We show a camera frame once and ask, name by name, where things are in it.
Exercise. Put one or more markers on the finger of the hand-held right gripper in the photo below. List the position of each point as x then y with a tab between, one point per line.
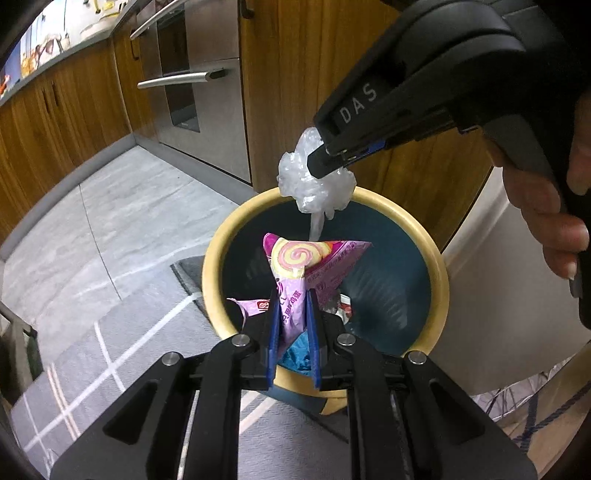
332	159

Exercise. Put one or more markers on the metal shelf rack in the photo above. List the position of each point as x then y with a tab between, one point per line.
9	318

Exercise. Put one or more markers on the narrow wooden base cabinet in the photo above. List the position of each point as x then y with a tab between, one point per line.
129	78

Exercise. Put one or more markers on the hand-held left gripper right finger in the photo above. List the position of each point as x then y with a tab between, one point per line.
313	341

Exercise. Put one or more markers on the small purple wrapper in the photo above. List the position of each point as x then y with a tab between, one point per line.
251	307

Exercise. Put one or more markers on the clear plastic wrap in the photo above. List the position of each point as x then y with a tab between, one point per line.
300	180

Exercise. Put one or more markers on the stainless steel oven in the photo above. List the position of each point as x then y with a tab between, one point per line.
217	115

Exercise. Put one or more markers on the purple swirl-print candy wrapper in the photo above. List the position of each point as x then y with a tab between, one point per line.
295	295

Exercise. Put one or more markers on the grey checked mat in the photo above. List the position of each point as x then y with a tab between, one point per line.
138	323

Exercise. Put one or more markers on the person's right hand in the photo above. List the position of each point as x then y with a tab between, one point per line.
545	221

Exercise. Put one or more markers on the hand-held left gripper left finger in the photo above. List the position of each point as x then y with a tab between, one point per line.
273	341

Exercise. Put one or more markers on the yellow-rimmed teal bin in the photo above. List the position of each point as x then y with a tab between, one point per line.
397	286

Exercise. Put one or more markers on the wide wooden base cabinet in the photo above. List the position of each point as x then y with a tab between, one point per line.
60	138

